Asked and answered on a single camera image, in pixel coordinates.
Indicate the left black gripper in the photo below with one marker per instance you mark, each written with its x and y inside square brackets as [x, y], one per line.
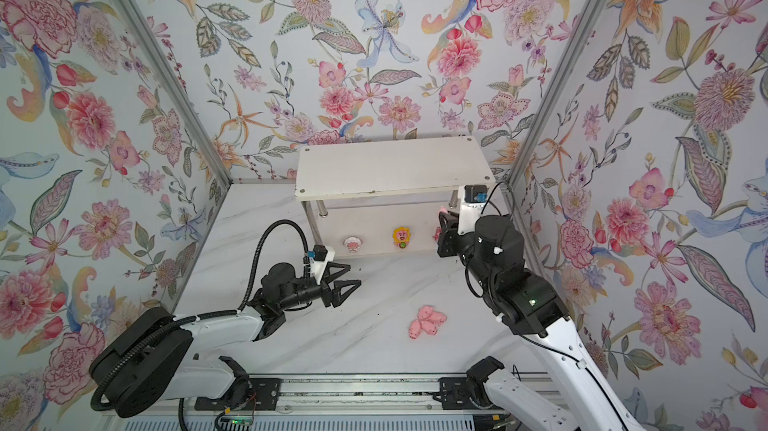
[325, 295]

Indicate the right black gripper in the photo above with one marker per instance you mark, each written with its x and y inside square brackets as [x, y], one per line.
[449, 236]

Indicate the white pink doll toy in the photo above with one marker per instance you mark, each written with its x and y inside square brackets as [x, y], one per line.
[353, 244]

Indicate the yellow red flower toy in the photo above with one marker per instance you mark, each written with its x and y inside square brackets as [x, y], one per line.
[402, 237]

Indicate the small red bear toy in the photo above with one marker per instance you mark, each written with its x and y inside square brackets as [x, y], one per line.
[438, 234]

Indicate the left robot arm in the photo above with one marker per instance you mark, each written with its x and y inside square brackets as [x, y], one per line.
[162, 357]

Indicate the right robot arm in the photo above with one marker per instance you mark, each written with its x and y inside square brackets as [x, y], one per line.
[532, 311]

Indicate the white two-tier shelf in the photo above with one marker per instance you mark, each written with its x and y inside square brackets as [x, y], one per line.
[370, 189]

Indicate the pink pig toy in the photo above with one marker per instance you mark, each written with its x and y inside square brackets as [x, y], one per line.
[428, 322]

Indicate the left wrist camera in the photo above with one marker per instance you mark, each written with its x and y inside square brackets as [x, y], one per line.
[320, 256]

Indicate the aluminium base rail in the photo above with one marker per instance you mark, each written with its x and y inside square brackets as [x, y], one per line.
[384, 394]

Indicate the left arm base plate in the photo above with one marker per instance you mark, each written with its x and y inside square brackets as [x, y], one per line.
[259, 394]

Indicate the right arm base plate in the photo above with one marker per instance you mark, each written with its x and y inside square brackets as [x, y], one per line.
[462, 393]

